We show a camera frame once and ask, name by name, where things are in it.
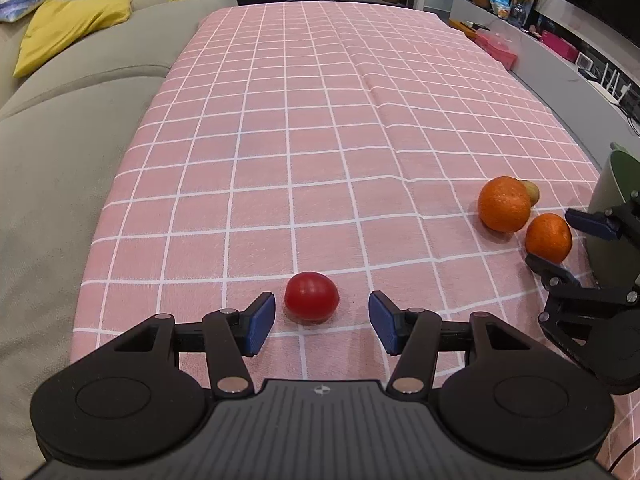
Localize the pink checked tablecloth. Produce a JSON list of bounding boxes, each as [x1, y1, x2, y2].
[[67, 0, 640, 480]]

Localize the magenta box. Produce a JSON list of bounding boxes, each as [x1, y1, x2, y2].
[[541, 30, 578, 61]]

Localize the yellow pillow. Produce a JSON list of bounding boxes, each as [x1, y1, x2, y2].
[[13, 0, 132, 79]]

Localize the pink box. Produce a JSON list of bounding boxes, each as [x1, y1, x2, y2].
[[475, 29, 518, 70]]

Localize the white router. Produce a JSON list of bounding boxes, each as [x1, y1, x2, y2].
[[597, 62, 633, 106]]

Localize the black cable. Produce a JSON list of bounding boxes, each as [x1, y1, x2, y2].
[[607, 435, 640, 473]]

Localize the large orange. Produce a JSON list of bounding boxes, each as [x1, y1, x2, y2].
[[477, 176, 532, 233]]

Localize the red tomato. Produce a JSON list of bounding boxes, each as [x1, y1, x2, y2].
[[284, 271, 340, 324]]

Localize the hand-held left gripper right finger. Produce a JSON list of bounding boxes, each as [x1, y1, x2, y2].
[[368, 290, 571, 395]]

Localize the green colander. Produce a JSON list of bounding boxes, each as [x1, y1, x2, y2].
[[584, 142, 640, 286]]

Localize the small orange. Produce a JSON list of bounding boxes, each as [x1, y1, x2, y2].
[[525, 213, 573, 264]]

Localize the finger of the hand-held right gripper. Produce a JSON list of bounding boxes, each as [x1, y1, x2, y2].
[[565, 201, 640, 242], [525, 252, 601, 301]]

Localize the beige sofa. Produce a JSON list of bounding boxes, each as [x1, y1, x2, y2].
[[0, 0, 240, 480]]

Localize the grey television cabinet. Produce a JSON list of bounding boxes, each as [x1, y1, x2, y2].
[[450, 0, 640, 161]]

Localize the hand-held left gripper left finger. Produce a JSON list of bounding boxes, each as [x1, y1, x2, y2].
[[70, 291, 277, 395]]

